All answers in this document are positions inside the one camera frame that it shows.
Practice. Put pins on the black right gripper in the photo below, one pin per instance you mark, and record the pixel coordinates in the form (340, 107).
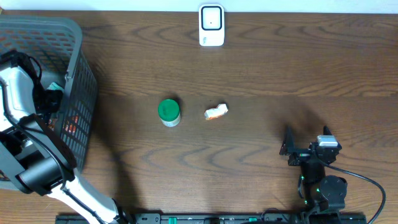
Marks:
(288, 147)

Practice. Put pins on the small orange box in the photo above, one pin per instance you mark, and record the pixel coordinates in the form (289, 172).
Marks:
(217, 112)

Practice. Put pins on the green lid jar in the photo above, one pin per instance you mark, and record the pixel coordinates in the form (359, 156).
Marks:
(169, 112)

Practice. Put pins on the light green tissue pack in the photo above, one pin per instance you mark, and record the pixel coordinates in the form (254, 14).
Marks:
(54, 86)

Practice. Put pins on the red chocolate bar wrapper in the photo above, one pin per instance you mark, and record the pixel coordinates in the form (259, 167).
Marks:
(69, 125)

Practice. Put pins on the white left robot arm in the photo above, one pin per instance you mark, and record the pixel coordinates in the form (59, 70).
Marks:
(33, 157)

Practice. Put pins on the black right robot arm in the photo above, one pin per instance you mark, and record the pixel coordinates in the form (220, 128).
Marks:
(323, 192)

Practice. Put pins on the grey plastic basket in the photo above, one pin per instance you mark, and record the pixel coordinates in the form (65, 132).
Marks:
(55, 43)

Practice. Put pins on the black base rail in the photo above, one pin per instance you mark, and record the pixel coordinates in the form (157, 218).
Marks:
(272, 217)

